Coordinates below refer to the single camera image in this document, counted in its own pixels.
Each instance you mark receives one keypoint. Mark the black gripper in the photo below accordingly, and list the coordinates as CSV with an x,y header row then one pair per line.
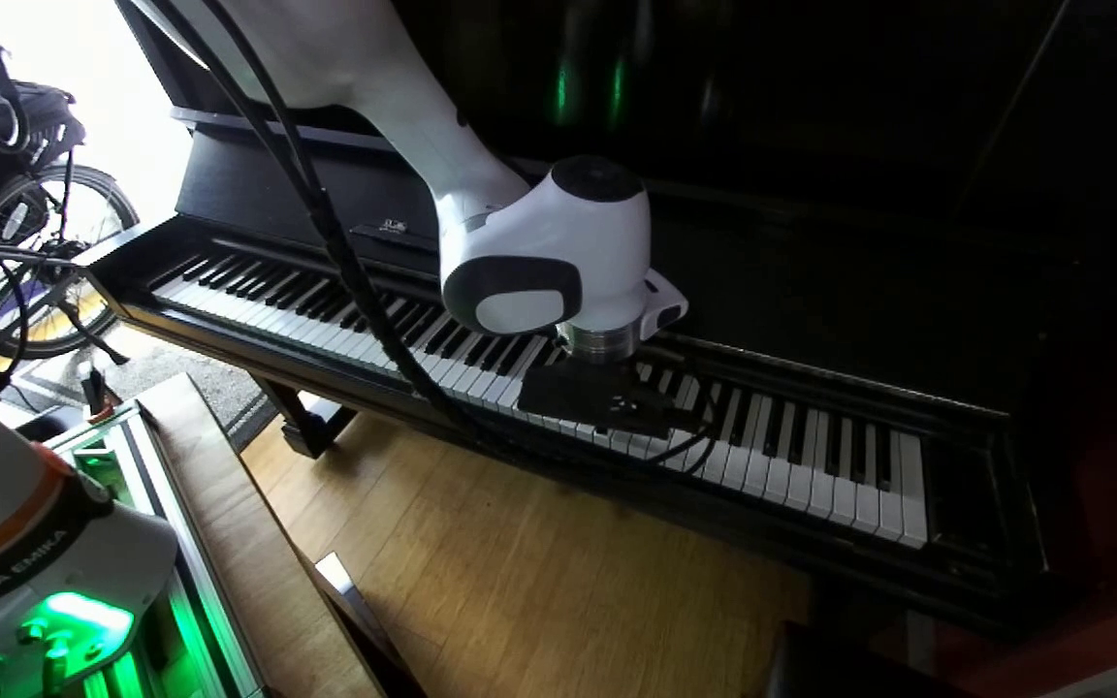
x,y
607,395

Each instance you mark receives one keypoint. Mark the white robot base with green light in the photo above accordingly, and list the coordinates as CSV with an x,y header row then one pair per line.
x,y
104,580

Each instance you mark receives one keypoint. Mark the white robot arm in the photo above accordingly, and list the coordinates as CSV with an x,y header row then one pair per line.
x,y
563,252

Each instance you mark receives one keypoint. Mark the black upright piano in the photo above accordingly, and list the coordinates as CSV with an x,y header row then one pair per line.
x,y
895,227

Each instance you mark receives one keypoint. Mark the wooden board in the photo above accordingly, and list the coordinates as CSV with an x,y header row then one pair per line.
x,y
274,603

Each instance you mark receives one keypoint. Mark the bicycle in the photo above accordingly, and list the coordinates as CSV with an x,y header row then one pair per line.
x,y
53,210

